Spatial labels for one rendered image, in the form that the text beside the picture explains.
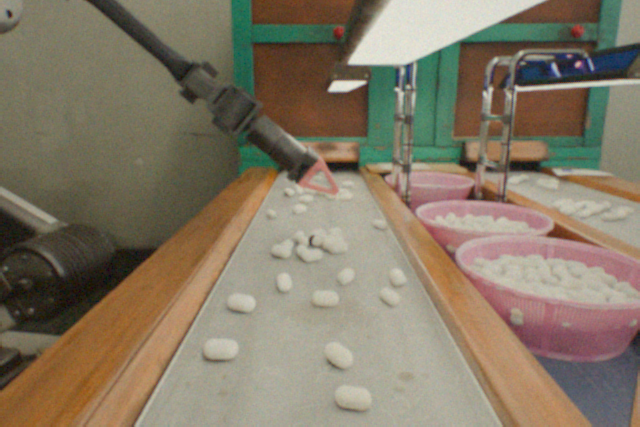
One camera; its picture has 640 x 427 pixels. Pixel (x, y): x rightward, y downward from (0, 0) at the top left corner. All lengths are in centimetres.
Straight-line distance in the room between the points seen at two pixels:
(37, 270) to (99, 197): 219
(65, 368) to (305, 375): 22
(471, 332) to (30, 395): 41
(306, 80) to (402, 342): 126
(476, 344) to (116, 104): 257
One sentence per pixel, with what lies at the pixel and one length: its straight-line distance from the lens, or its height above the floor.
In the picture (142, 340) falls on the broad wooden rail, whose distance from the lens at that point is 49.
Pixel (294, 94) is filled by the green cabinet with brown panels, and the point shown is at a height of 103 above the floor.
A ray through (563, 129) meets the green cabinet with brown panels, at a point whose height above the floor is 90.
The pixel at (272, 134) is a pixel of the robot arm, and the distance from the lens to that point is 80.
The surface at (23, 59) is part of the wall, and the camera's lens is 309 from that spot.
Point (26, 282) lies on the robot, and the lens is 78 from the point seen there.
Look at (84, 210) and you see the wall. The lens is 301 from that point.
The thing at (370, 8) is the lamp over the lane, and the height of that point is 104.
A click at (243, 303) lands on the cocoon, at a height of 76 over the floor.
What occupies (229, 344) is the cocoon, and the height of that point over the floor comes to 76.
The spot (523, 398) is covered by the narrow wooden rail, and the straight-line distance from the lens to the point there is 42.
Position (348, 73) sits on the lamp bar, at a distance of 84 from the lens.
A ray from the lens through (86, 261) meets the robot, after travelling 79.
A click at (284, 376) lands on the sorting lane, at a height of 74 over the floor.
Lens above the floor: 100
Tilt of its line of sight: 12 degrees down
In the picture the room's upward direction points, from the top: straight up
